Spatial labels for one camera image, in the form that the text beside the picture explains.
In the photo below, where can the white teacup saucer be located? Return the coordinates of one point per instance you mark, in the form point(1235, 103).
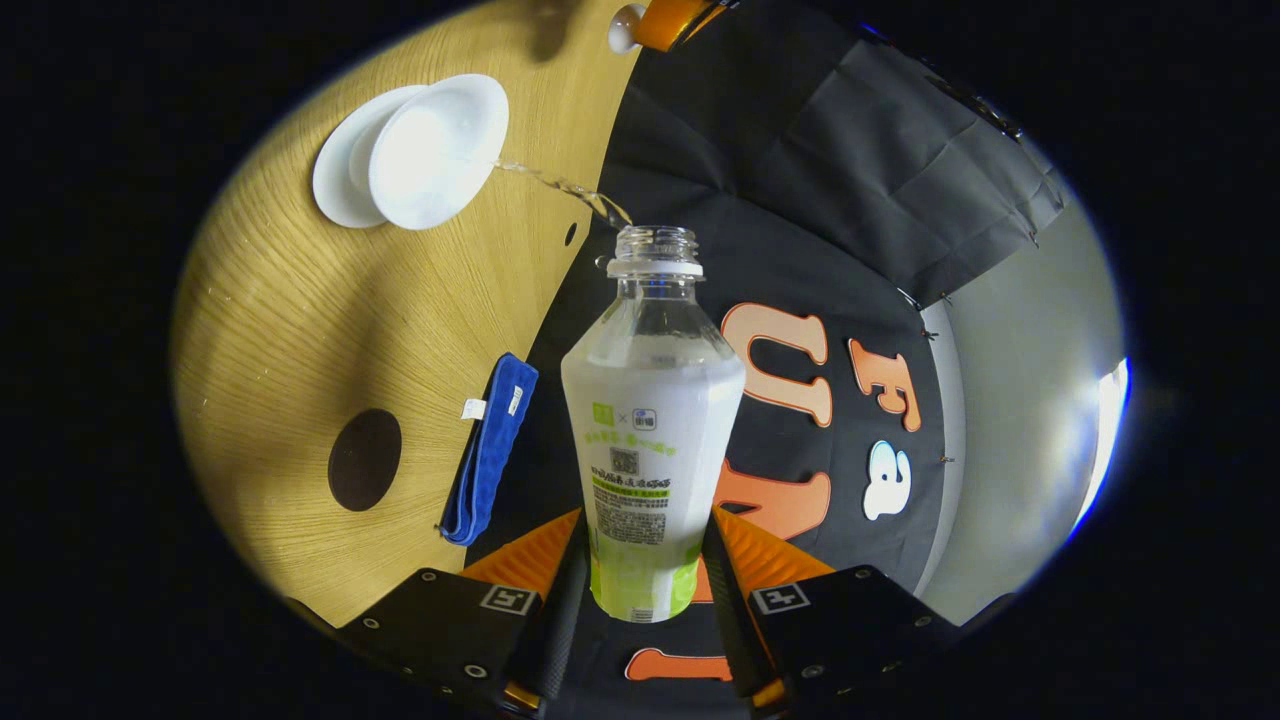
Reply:
point(335, 180)

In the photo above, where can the clear water bottle green label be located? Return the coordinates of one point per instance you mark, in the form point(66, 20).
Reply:
point(650, 420)

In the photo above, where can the white teacup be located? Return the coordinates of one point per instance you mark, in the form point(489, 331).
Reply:
point(440, 150)

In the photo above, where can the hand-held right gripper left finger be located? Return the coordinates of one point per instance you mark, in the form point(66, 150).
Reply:
point(560, 630)

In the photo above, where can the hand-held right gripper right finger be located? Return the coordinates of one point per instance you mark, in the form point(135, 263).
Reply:
point(730, 630)

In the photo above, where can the dark brown round coaster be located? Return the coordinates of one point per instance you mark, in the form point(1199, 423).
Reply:
point(365, 460)

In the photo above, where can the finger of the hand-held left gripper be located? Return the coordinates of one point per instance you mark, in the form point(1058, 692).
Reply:
point(670, 20)

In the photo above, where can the blue towel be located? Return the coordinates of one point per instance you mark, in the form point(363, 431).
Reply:
point(490, 450)

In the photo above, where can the ceiling light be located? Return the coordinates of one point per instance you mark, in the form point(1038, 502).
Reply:
point(1105, 440)

